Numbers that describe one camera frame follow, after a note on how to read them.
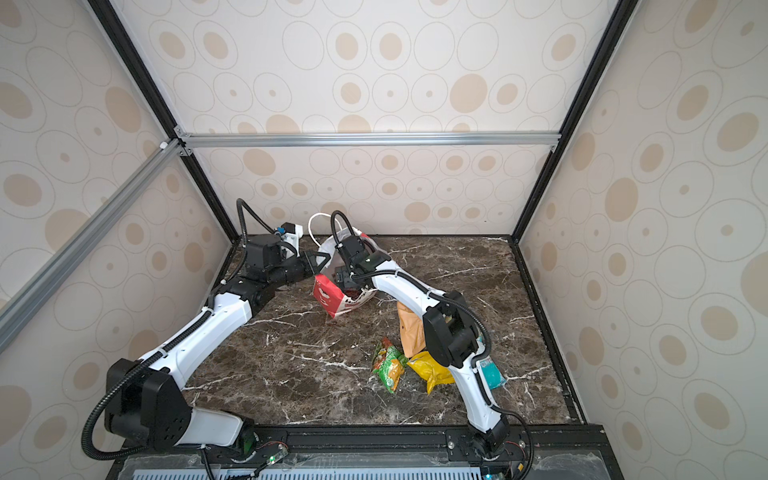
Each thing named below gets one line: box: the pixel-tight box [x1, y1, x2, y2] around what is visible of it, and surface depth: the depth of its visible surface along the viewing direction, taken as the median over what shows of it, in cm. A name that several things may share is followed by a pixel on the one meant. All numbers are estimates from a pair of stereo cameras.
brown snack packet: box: [397, 301, 427, 358], surface depth 87 cm
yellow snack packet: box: [407, 351, 455, 395], surface depth 83 cm
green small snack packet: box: [373, 345, 409, 394], surface depth 83 cm
